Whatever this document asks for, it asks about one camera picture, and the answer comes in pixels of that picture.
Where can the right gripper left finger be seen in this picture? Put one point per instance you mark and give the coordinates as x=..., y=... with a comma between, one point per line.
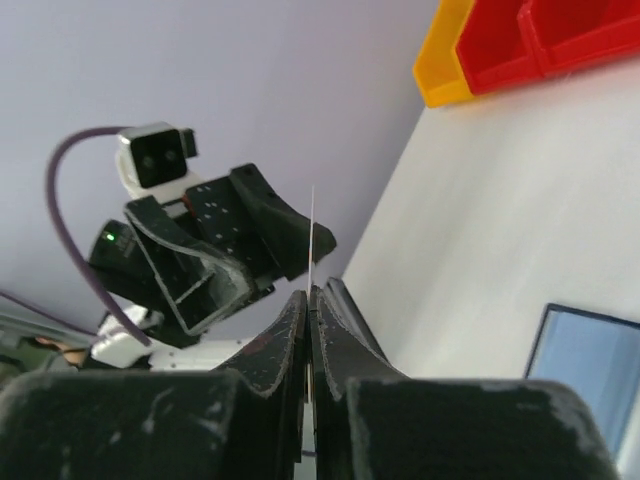
x=240, y=420

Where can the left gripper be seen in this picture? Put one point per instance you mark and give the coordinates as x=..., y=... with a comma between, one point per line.
x=200, y=259

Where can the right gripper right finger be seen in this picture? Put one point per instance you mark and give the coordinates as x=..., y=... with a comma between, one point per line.
x=373, y=422

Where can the blue leather card holder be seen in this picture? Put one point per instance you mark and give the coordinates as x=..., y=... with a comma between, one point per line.
x=597, y=355

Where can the yellow plastic bin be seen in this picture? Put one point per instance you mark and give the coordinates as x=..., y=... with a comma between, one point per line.
x=437, y=70

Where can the middle red plastic bin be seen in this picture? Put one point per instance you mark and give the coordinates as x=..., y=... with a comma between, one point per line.
x=492, y=50

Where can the red plastic bin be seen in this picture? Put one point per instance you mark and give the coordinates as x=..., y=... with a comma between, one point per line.
x=492, y=50
x=569, y=35

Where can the right red plastic bin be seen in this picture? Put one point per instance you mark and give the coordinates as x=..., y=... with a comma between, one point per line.
x=569, y=35

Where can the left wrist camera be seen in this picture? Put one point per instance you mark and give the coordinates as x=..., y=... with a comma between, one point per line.
x=152, y=161

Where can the aluminium frame rail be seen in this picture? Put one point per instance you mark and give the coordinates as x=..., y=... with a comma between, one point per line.
x=16, y=329

